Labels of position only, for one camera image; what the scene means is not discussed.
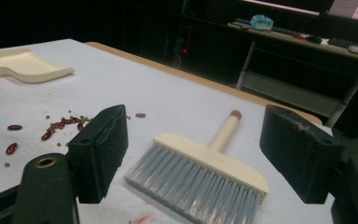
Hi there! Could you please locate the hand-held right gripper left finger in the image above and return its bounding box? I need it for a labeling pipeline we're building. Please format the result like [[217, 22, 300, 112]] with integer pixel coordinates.
[[67, 104, 130, 204]]

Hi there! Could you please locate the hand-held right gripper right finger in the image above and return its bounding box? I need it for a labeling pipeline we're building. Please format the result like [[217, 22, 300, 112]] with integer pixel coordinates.
[[259, 104, 346, 205]]

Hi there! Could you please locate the pile of dark red debris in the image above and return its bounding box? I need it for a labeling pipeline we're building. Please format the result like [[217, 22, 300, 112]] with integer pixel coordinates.
[[3, 109, 147, 168]]

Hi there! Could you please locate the cream brush with grey bristles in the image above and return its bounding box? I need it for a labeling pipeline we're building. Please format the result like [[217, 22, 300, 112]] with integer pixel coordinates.
[[124, 109, 269, 224]]

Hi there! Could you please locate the cream plastic dustpan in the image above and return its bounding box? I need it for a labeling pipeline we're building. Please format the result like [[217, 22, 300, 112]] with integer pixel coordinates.
[[0, 47, 76, 85]]

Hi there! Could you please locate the desk with white metal legs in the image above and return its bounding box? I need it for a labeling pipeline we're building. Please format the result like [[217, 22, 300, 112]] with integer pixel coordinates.
[[227, 18, 358, 129]]

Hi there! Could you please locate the black computer mouse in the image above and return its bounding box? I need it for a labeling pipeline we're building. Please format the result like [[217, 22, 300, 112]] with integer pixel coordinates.
[[305, 35, 324, 45]]

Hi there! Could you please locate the dark green keyboard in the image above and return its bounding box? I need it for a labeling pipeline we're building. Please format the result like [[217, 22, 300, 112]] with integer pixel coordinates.
[[326, 37, 358, 56]]

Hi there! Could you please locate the black keyboard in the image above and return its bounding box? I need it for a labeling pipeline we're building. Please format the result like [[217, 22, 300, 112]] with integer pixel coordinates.
[[271, 25, 303, 36]]

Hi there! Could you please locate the light blue object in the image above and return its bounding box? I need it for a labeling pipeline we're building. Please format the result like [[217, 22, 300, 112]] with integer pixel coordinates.
[[249, 14, 275, 32]]

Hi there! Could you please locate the computer monitor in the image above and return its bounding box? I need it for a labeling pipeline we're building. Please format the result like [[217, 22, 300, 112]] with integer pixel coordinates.
[[326, 0, 358, 23]]

